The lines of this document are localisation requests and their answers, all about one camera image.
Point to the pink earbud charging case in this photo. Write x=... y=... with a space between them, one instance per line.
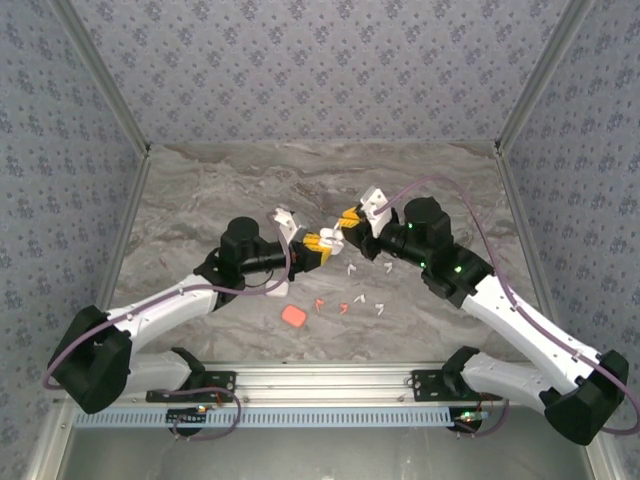
x=295 y=317

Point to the aluminium table side rail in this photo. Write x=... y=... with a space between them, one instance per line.
x=123 y=220
x=524 y=220

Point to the aluminium corner post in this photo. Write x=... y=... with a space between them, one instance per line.
x=540 y=75
x=105 y=75

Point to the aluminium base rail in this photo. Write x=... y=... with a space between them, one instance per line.
x=320 y=382

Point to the small black controller board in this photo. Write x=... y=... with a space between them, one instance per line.
x=187 y=415
x=470 y=417

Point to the grey metal shelf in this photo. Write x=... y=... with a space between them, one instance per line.
x=320 y=455

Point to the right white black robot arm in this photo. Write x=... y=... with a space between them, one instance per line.
x=525 y=320

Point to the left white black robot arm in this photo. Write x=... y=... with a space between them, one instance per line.
x=165 y=305

